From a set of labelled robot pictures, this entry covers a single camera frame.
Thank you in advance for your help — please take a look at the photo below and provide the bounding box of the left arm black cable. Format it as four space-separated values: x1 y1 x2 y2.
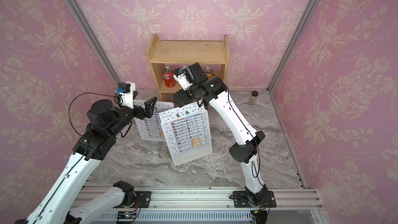
68 92 122 138

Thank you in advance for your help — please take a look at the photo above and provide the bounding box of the white rack board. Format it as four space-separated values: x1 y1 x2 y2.
135 102 174 142
159 103 212 166

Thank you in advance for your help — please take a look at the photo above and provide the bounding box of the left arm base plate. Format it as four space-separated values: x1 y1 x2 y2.
115 191 152 209

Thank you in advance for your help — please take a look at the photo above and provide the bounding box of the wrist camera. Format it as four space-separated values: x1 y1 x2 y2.
115 82 138 109
173 66 192 91

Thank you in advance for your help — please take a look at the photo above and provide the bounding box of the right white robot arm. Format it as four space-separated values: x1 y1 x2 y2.
173 63 268 207

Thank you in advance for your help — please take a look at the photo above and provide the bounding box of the wooden two-tier shelf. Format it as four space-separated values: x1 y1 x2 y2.
145 34 230 102

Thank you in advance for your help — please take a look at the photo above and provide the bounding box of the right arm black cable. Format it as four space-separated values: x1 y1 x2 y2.
251 136 265 190

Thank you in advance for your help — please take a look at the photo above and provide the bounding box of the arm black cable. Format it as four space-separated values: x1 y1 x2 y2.
251 136 265 190
68 92 122 138

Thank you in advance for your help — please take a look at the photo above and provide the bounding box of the orange soda can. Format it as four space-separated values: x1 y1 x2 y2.
203 67 214 78

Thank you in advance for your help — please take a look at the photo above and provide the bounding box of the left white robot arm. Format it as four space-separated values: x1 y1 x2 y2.
16 93 157 224

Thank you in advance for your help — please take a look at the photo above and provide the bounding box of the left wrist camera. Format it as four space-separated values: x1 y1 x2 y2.
115 82 138 109

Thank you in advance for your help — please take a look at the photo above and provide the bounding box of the small green circuit board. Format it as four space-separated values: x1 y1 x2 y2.
117 211 138 220

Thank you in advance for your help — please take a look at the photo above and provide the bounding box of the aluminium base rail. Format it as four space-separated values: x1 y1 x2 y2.
71 181 327 224

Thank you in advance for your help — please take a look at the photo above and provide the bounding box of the red cola can left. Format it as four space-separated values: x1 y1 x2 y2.
162 67 175 88

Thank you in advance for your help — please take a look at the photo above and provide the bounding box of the small dark-capped spice bottle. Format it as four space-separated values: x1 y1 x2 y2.
248 91 259 105

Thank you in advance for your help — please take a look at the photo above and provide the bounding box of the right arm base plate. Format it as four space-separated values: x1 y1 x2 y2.
229 190 277 208

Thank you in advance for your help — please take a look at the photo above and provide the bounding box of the paper menu sheet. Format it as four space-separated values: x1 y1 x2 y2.
144 114 166 142
165 110 210 157

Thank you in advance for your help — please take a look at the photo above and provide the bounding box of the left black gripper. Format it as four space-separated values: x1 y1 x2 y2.
106 96 158 139

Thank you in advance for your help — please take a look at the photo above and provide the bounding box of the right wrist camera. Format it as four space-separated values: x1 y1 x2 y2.
173 66 192 91

